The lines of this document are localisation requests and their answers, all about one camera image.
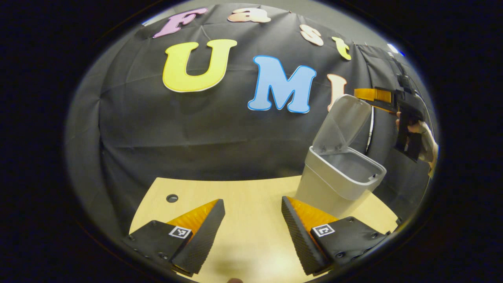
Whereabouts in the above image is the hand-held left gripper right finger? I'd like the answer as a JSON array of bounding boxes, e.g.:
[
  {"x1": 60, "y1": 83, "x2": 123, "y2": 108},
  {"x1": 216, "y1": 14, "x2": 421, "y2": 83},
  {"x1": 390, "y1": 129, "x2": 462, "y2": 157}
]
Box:
[{"x1": 281, "y1": 197, "x2": 389, "y2": 277}]

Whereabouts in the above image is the light wooden desktop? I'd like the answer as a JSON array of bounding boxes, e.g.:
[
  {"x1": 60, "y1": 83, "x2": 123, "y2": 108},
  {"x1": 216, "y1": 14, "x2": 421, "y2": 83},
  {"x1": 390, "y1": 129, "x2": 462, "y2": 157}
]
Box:
[{"x1": 129, "y1": 176, "x2": 401, "y2": 283}]

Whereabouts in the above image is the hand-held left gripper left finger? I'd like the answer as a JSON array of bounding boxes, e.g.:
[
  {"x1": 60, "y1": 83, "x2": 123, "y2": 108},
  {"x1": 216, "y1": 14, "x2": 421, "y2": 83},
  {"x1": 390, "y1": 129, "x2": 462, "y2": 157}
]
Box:
[{"x1": 123, "y1": 199, "x2": 226, "y2": 277}]

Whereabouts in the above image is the white desktop garbage bin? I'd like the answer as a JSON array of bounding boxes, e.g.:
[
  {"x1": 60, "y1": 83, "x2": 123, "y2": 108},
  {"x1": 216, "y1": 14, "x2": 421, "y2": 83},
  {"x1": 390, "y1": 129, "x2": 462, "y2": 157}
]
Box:
[{"x1": 295, "y1": 94, "x2": 387, "y2": 219}]

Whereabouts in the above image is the black backdrop cloth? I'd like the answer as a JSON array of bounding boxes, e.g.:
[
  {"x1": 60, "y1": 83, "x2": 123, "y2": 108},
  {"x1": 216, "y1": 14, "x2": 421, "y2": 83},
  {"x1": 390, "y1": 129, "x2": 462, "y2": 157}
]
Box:
[{"x1": 65, "y1": 3, "x2": 437, "y2": 236}]

